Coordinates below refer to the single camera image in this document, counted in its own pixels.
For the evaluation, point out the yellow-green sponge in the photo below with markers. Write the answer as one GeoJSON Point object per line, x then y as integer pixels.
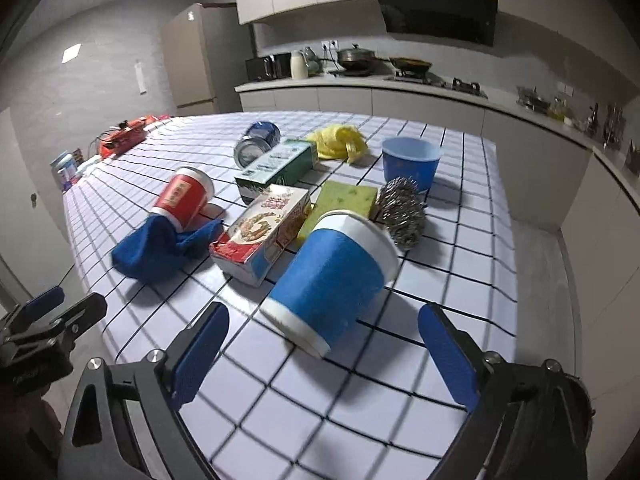
{"type": "Point", "coordinates": [345, 200]}

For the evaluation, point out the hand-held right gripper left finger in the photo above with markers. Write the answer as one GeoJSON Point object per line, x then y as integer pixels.
{"type": "Point", "coordinates": [200, 355]}

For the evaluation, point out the square ceiling light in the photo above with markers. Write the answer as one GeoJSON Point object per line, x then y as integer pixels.
{"type": "Point", "coordinates": [72, 53]}

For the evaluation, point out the black range hood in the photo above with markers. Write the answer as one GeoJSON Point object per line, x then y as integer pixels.
{"type": "Point", "coordinates": [435, 12]}

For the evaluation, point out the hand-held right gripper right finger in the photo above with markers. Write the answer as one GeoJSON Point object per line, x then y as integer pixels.
{"type": "Point", "coordinates": [447, 355]}

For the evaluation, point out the metal dish rack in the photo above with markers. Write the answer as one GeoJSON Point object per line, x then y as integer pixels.
{"type": "Point", "coordinates": [532, 99]}

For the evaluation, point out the utensil holder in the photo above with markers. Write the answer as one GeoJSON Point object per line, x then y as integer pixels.
{"type": "Point", "coordinates": [633, 157]}

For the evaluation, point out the green milk carton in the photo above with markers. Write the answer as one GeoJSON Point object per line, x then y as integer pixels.
{"type": "Point", "coordinates": [280, 165]}

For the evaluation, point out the yellow cloth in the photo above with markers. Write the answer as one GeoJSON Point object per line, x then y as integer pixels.
{"type": "Point", "coordinates": [335, 141]}

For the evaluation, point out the wok with lid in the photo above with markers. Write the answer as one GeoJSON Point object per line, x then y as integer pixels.
{"type": "Point", "coordinates": [355, 57]}

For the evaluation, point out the beige refrigerator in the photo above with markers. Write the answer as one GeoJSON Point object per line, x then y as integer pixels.
{"type": "Point", "coordinates": [192, 60]}

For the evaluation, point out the white wall outlet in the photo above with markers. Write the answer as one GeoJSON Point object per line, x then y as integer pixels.
{"type": "Point", "coordinates": [329, 44]}

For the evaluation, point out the black microwave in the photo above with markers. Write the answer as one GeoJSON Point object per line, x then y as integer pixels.
{"type": "Point", "coordinates": [265, 67]}

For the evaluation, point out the blue cloth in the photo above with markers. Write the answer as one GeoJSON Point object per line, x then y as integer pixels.
{"type": "Point", "coordinates": [150, 252]}

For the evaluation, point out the steel wool scourer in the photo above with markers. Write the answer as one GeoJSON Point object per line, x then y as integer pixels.
{"type": "Point", "coordinates": [400, 215]}

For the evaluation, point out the white wall strip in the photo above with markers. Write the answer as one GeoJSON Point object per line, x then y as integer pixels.
{"type": "Point", "coordinates": [141, 76]}

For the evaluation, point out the green teapot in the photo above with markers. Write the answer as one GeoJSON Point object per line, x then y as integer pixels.
{"type": "Point", "coordinates": [312, 62]}

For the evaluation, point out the dark glass bottle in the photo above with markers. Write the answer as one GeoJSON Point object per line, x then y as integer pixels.
{"type": "Point", "coordinates": [593, 121]}

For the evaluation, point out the frying pan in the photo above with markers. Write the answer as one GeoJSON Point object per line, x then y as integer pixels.
{"type": "Point", "coordinates": [410, 64]}

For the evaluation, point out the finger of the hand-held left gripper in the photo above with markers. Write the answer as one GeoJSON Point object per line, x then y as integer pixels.
{"type": "Point", "coordinates": [45, 301]}
{"type": "Point", "coordinates": [82, 312]}

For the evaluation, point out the yellow oil bottles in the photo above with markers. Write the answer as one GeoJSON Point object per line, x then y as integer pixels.
{"type": "Point", "coordinates": [560, 110]}

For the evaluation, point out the blue drink can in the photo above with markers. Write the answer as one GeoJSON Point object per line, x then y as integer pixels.
{"type": "Point", "coordinates": [255, 147]}

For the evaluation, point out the gas stove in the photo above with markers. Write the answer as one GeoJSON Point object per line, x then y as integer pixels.
{"type": "Point", "coordinates": [435, 84]}

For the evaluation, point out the red cookie box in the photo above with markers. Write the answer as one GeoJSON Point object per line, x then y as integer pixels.
{"type": "Point", "coordinates": [255, 235]}

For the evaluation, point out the blue and white paper cup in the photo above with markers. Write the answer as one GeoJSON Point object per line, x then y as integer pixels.
{"type": "Point", "coordinates": [330, 285]}

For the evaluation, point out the white and blue container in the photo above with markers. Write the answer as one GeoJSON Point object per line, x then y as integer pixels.
{"type": "Point", "coordinates": [65, 166]}

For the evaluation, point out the knife rack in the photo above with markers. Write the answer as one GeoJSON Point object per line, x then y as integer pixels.
{"type": "Point", "coordinates": [614, 122]}

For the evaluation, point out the red electronic device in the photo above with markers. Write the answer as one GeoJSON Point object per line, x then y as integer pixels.
{"type": "Point", "coordinates": [120, 140]}

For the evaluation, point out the blue plastic bowl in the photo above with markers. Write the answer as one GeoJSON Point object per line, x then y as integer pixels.
{"type": "Point", "coordinates": [410, 167]}

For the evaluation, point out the red paper cup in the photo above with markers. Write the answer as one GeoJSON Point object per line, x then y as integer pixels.
{"type": "Point", "coordinates": [180, 197]}

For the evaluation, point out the white jug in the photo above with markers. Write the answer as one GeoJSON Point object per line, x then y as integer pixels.
{"type": "Point", "coordinates": [299, 65]}

